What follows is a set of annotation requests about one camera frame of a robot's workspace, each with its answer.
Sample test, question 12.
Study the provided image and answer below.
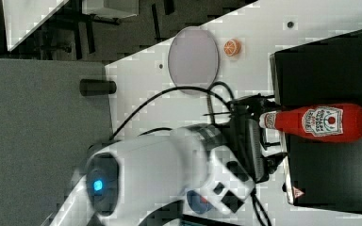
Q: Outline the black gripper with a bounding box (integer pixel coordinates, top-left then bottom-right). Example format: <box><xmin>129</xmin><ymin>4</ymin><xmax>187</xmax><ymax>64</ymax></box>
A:
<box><xmin>228</xmin><ymin>94</ymin><xmax>288</xmax><ymax>184</ymax></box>

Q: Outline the red ketchup bottle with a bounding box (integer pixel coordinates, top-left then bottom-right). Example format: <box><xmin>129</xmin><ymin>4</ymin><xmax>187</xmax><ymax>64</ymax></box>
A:
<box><xmin>259</xmin><ymin>103</ymin><xmax>362</xmax><ymax>143</ymax></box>

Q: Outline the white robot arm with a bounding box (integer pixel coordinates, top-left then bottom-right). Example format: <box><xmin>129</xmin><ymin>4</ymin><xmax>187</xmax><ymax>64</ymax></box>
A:
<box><xmin>42</xmin><ymin>94</ymin><xmax>284</xmax><ymax>226</ymax></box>

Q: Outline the black toaster oven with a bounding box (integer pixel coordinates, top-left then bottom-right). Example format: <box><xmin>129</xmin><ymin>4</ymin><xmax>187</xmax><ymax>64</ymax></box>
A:
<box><xmin>270</xmin><ymin>29</ymin><xmax>362</xmax><ymax>214</ymax></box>

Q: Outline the orange slice toy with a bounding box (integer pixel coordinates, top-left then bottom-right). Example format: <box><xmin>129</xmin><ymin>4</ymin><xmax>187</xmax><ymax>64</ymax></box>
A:
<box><xmin>223</xmin><ymin>39</ymin><xmax>241</xmax><ymax>57</ymax></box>

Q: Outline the lilac round plate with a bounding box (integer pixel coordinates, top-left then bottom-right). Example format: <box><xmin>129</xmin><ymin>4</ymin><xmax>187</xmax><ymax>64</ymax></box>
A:
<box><xmin>168</xmin><ymin>26</ymin><xmax>220</xmax><ymax>89</ymax></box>

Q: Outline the blue bowl with strawberries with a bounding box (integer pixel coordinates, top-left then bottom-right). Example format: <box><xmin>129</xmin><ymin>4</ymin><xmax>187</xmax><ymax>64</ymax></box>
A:
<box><xmin>187</xmin><ymin>190</ymin><xmax>214</xmax><ymax>215</ymax></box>

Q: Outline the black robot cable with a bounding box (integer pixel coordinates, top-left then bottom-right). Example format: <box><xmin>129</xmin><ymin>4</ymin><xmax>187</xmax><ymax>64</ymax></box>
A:
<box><xmin>108</xmin><ymin>81</ymin><xmax>236</xmax><ymax>141</ymax></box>

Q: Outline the black cylinder post upper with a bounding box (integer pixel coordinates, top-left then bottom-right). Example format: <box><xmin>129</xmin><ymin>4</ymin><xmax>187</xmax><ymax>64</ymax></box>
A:
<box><xmin>79</xmin><ymin>79</ymin><xmax>117</xmax><ymax>96</ymax></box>

